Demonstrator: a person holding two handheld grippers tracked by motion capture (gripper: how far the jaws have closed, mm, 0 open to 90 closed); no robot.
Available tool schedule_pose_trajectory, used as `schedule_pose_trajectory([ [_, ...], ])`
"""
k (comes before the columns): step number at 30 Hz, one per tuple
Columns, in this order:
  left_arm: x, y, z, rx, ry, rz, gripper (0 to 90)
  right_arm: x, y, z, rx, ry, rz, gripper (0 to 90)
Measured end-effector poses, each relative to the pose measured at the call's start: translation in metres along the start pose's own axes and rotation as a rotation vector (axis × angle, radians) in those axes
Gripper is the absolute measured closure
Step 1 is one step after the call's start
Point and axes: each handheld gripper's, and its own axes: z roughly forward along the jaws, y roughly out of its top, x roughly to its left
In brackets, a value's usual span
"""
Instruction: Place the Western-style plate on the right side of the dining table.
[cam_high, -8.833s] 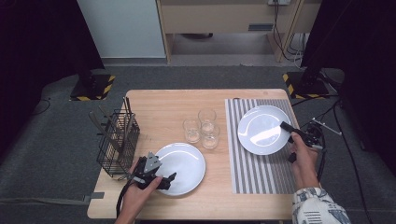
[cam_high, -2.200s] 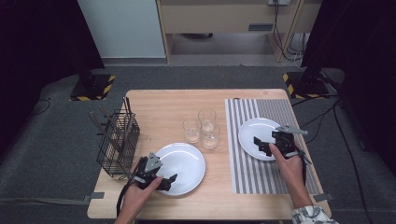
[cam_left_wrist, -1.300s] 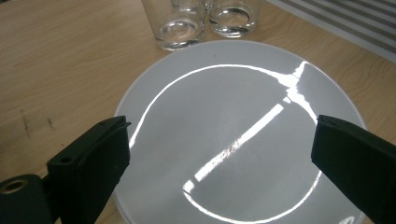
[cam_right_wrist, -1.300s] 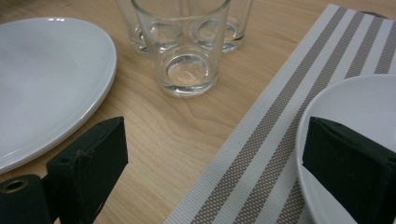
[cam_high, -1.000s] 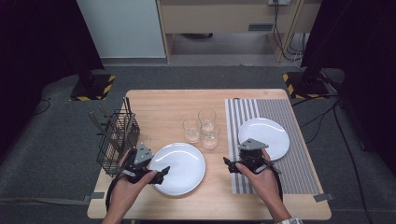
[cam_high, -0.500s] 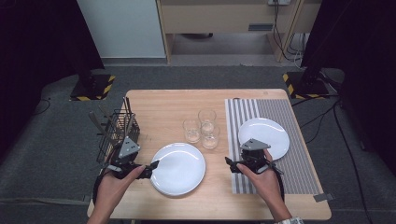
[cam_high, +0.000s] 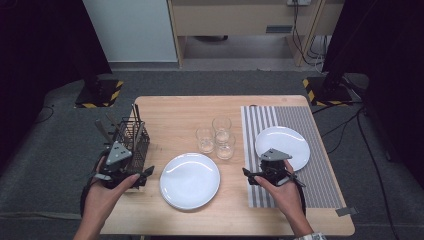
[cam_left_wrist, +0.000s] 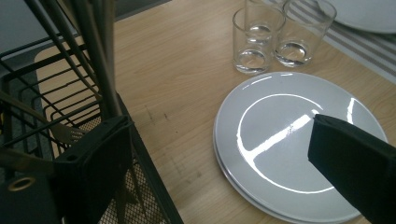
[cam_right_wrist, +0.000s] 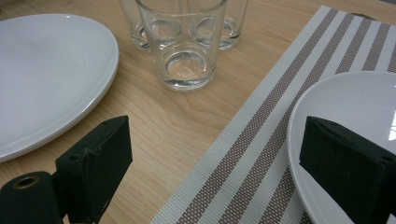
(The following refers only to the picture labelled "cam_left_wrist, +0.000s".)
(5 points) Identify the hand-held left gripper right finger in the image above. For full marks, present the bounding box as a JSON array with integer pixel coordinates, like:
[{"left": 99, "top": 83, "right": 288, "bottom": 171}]
[{"left": 307, "top": 113, "right": 396, "bottom": 224}]

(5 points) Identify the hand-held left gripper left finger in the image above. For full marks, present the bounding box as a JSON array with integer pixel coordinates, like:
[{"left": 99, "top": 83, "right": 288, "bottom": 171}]
[{"left": 50, "top": 115, "right": 134, "bottom": 224}]

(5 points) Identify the metal fork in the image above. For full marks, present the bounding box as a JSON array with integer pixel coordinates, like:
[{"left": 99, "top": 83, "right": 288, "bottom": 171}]
[{"left": 0, "top": 90, "right": 90, "bottom": 146}]

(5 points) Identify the black wire cutlery basket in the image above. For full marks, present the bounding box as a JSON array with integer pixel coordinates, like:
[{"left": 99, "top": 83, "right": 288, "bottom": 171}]
[{"left": 0, "top": 0, "right": 185, "bottom": 224}]

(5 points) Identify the white plate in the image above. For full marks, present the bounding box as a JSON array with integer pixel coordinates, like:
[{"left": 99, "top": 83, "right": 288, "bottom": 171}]
[
  {"left": 212, "top": 124, "right": 363, "bottom": 224},
  {"left": 213, "top": 72, "right": 389, "bottom": 223},
  {"left": 316, "top": 0, "right": 396, "bottom": 35}
]

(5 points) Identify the metal knife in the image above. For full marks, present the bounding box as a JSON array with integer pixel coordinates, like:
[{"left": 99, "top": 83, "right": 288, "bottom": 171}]
[{"left": 70, "top": 0, "right": 124, "bottom": 120}]

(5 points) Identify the clear drinking glass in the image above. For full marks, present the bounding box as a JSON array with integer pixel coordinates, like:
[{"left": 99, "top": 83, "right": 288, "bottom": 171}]
[
  {"left": 232, "top": 6, "right": 287, "bottom": 76},
  {"left": 245, "top": 0, "right": 289, "bottom": 45},
  {"left": 275, "top": 0, "right": 338, "bottom": 68}
]

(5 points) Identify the grey striped placemat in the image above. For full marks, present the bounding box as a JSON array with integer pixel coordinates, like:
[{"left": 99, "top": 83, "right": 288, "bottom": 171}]
[{"left": 264, "top": 0, "right": 396, "bottom": 85}]

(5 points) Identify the metal cutlery piece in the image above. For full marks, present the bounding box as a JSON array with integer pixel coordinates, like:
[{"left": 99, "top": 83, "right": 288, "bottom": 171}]
[{"left": 97, "top": 0, "right": 118, "bottom": 94}]

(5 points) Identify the thin metal cutlery handle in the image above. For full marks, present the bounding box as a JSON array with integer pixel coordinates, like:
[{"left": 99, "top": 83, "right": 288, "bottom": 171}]
[
  {"left": 23, "top": 0, "right": 104, "bottom": 101},
  {"left": 41, "top": 0, "right": 102, "bottom": 94}
]

